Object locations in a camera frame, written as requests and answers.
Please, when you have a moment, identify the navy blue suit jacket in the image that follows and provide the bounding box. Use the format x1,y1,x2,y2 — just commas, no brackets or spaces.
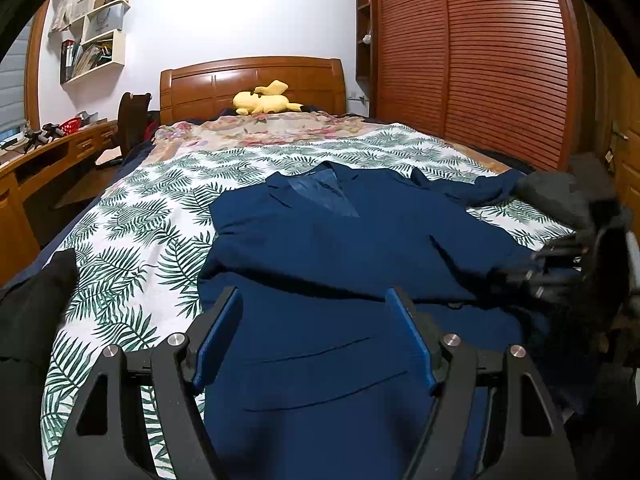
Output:
198,162,550,479

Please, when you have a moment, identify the dark grey folded garment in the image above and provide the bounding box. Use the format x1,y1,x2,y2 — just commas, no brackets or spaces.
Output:
511,171,592,231

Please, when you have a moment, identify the green leaf print bedsheet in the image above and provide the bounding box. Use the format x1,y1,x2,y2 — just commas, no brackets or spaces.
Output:
39,123,572,476

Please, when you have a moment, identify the black folded garment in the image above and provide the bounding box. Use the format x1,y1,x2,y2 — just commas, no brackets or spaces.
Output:
1,249,78,479

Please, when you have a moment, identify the wooden door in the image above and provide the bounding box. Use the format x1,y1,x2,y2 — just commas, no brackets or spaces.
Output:
587,9,640,233

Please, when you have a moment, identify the wooden desk cabinet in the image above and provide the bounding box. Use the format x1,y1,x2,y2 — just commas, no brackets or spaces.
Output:
1,120,117,284

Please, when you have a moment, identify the wooden louvered wardrobe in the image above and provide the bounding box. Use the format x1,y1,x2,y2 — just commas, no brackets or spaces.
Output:
356,0,582,170

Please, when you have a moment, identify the floral pink blanket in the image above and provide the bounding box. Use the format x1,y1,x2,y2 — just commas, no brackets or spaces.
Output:
145,112,380,164

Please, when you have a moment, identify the dark wooden chair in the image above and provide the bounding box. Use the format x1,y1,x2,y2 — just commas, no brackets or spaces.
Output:
94,92,152,167

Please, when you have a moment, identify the red basket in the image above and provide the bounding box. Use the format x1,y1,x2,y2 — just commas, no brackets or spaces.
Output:
58,117,82,136

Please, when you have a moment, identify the black tripod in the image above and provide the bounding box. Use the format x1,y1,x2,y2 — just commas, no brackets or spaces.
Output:
24,124,65,153

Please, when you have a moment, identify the yellow plush toy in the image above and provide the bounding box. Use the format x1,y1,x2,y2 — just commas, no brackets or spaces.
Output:
232,80,303,116

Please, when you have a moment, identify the wooden headboard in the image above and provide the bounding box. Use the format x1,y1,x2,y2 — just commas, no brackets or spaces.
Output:
160,56,346,125

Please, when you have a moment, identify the grey window blind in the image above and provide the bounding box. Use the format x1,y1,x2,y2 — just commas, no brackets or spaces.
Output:
0,20,32,139

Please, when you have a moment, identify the tied white curtain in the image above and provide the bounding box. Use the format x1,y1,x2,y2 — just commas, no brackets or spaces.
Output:
49,0,91,34

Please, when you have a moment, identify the white wall shelf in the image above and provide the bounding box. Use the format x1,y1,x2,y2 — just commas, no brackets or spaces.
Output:
58,0,130,87

